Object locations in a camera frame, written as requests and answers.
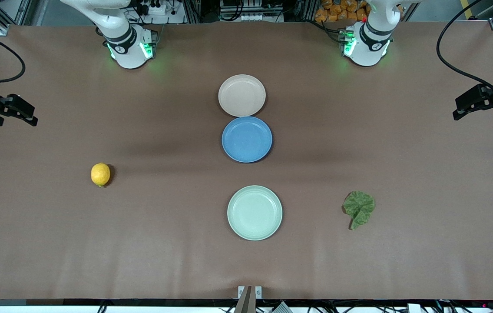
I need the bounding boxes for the white power strip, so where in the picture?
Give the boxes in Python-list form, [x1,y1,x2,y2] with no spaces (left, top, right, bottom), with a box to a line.
[140,0,186,24]

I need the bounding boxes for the pale green round plate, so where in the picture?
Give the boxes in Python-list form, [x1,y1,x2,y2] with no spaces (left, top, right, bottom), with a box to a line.
[227,185,283,241]

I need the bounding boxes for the beige round plate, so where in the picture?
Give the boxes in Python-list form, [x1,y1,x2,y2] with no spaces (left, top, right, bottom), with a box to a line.
[218,74,267,117]

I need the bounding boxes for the grey metal pole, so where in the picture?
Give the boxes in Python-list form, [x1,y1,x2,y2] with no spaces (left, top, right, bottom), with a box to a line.
[234,286,257,313]

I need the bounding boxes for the green lettuce leaf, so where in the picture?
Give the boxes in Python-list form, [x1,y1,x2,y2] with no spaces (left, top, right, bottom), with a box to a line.
[342,190,376,231]

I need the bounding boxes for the silver metal bracket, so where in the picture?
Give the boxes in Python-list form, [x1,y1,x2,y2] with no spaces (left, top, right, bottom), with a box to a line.
[238,286,263,300]

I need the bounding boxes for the bag of orange packets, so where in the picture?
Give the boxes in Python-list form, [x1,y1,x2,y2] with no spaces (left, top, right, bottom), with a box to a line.
[314,0,371,23]

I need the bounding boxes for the yellow lemon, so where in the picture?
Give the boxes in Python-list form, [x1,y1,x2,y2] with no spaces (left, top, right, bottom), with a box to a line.
[91,162,111,188]

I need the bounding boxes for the blue round plate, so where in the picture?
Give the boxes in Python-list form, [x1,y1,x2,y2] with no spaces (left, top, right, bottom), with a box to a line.
[222,116,273,163]

